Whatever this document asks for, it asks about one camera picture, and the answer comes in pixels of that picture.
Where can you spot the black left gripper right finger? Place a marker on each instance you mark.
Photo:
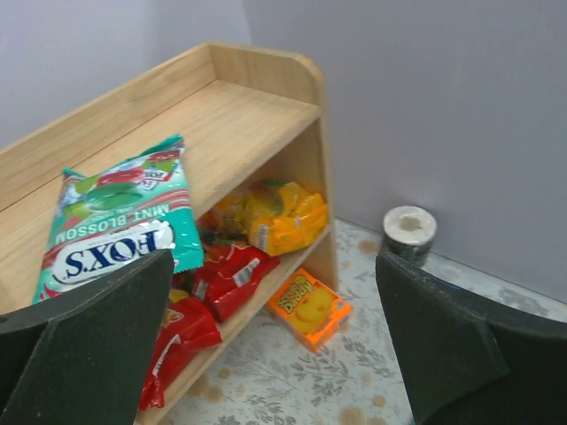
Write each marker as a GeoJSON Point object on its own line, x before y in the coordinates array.
{"type": "Point", "coordinates": [466, 359]}

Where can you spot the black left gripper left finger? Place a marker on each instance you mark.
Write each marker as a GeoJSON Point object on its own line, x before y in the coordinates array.
{"type": "Point", "coordinates": [82, 357]}

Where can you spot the teal Fox's bag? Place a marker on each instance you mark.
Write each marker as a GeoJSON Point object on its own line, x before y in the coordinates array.
{"type": "Point", "coordinates": [105, 221]}

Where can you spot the small orange candy bag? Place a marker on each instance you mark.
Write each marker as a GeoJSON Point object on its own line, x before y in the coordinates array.
{"type": "Point", "coordinates": [309, 309]}

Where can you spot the orange Lot 100 mango gummy bag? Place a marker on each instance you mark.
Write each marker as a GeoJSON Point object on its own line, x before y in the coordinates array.
{"type": "Point", "coordinates": [273, 216]}

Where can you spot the red Lot 100 fruit gummy bag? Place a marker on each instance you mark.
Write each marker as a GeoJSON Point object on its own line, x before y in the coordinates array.
{"type": "Point", "coordinates": [228, 279]}

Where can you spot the wooden shelf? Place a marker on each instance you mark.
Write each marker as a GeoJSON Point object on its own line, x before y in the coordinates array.
{"type": "Point", "coordinates": [245, 113]}

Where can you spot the floral patterned table mat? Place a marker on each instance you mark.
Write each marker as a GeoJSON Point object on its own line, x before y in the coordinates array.
{"type": "Point", "coordinates": [266, 376]}

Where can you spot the dark tape roll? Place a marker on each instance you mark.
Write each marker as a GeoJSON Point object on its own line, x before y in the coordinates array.
{"type": "Point", "coordinates": [408, 232]}

